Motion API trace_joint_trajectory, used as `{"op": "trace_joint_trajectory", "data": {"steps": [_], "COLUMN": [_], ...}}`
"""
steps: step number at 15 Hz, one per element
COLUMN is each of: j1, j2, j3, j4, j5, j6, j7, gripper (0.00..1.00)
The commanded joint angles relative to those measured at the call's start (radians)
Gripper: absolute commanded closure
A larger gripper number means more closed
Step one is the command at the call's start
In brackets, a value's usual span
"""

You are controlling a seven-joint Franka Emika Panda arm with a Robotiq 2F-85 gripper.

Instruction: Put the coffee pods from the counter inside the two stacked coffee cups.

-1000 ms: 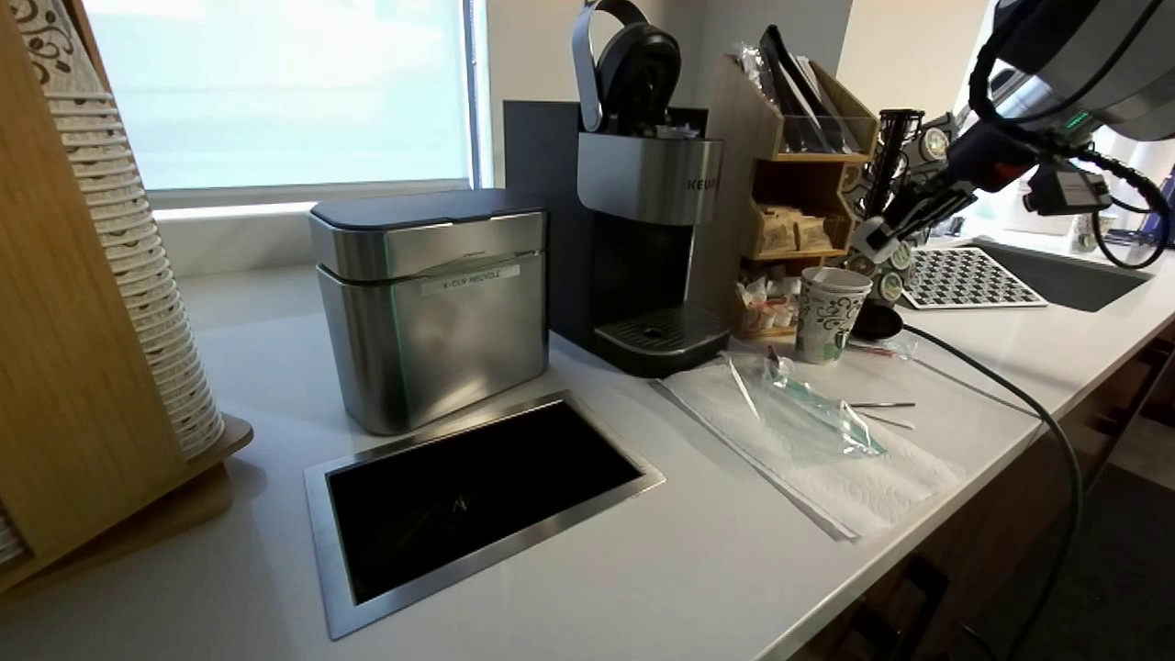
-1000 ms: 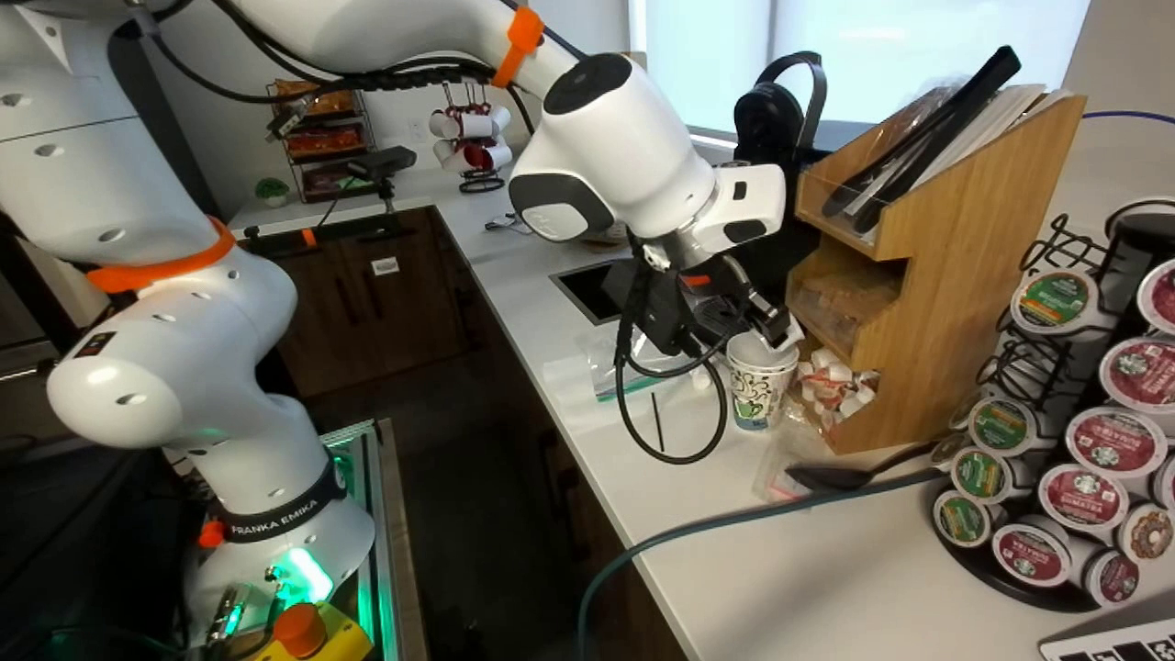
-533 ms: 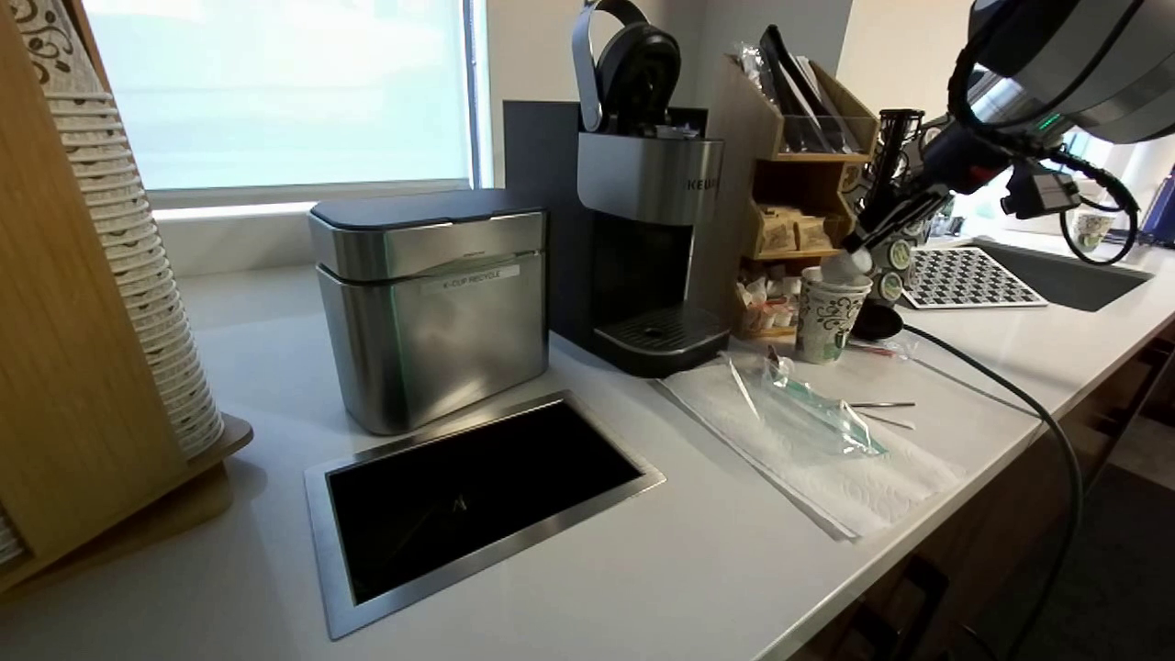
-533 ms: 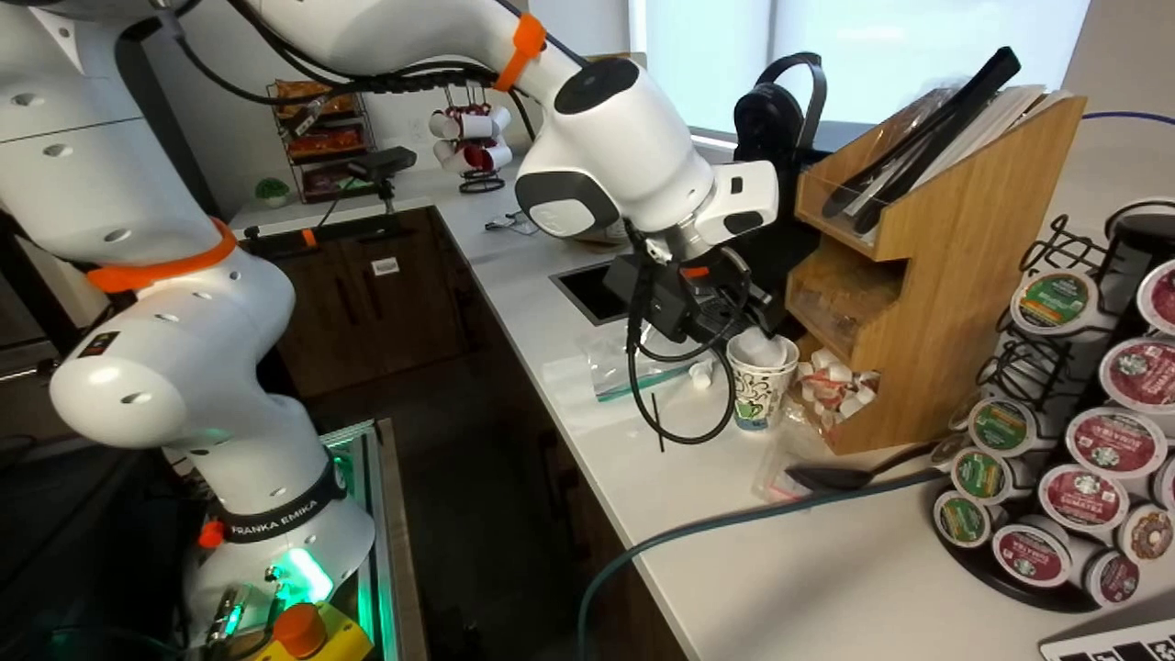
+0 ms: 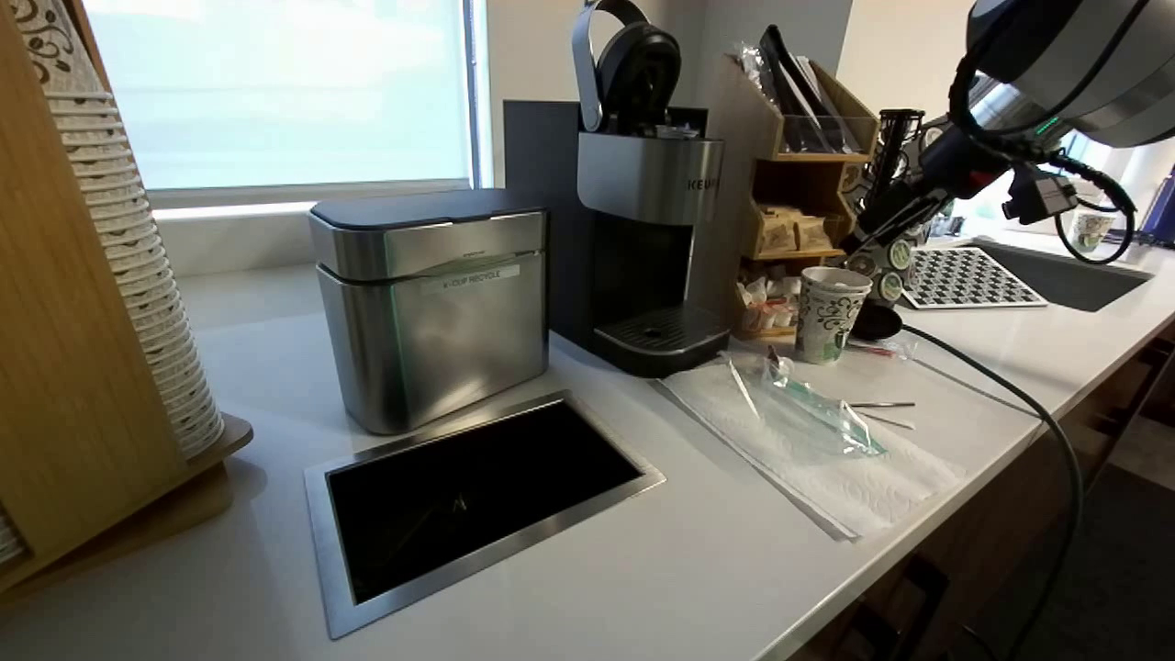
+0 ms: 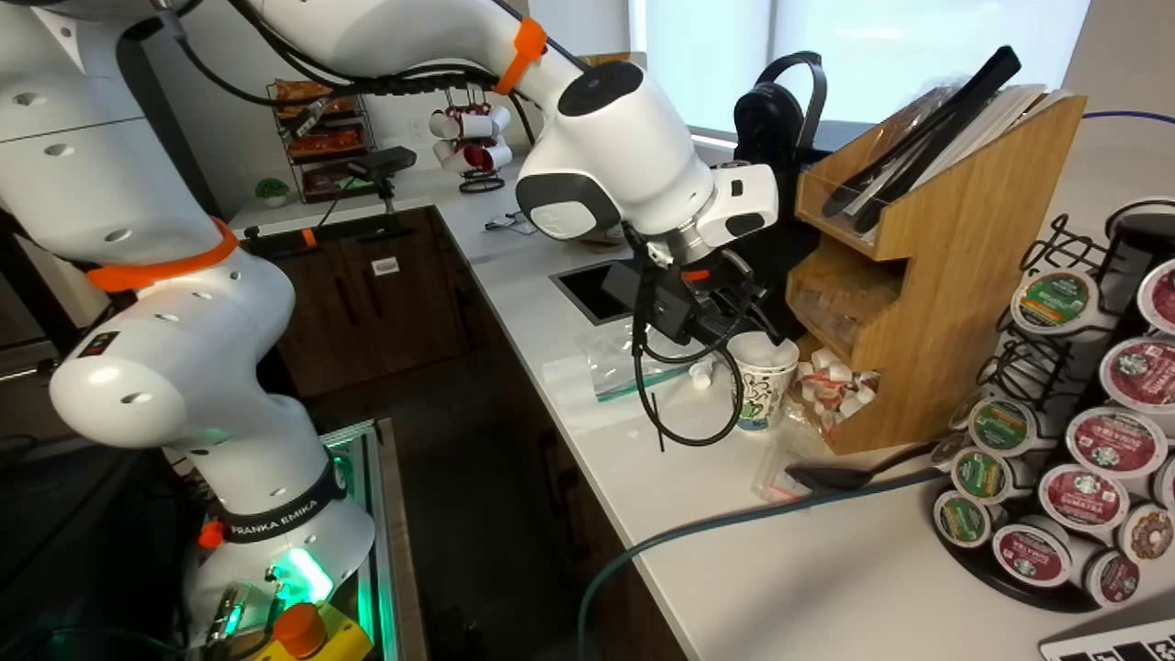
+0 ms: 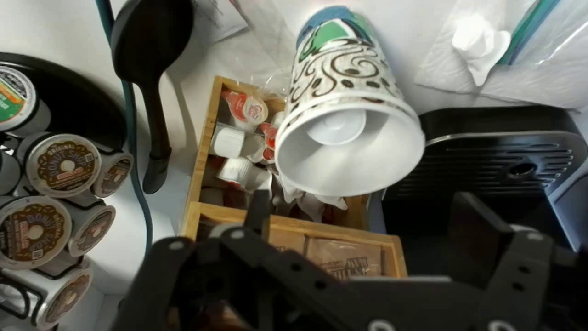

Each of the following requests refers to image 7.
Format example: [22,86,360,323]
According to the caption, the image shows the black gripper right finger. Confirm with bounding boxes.
[452,191,588,331]

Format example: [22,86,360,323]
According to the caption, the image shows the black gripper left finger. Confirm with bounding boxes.
[116,189,291,331]

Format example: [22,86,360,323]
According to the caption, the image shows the clear plastic zip bag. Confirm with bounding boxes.
[416,0,588,112]

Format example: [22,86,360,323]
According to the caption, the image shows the brown lid coffee pod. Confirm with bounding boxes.
[24,132,103,198]
[90,150,136,198]
[0,194,74,272]
[65,202,118,259]
[33,264,94,329]

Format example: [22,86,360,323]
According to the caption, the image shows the black silver coffee machine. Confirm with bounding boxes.
[382,104,588,259]

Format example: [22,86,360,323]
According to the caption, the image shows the green orange lid coffee pod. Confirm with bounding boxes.
[0,62,39,134]

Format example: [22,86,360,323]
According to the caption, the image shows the patterned paper coffee cup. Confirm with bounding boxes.
[272,3,428,198]

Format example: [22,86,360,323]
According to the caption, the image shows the wooden condiment organizer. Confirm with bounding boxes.
[182,73,410,281]

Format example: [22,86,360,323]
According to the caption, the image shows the brown sugar packets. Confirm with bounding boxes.
[269,231,388,279]

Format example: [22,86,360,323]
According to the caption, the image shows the black plastic scoop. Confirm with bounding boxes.
[109,0,197,196]

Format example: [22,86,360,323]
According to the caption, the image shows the dark power cable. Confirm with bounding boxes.
[94,0,155,253]

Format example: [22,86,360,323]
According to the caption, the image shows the black wire pod carousel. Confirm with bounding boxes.
[0,51,136,331]

